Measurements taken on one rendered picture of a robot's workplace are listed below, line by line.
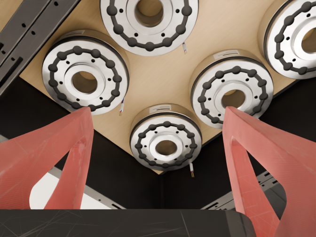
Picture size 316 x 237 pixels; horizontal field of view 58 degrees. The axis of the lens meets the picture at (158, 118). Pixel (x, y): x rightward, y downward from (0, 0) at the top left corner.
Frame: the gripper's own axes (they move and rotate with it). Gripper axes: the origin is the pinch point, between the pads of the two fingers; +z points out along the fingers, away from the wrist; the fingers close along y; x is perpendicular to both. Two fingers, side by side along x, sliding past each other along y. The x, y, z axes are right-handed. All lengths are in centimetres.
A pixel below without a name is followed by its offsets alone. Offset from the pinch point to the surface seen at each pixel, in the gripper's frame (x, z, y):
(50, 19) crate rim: -0.6, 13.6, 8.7
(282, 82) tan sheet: 10.7, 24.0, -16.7
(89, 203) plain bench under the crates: 52, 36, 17
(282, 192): 33.3, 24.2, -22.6
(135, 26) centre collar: 1.9, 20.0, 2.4
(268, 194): 34.0, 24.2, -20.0
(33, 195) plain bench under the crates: 49, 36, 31
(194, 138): 17.7, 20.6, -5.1
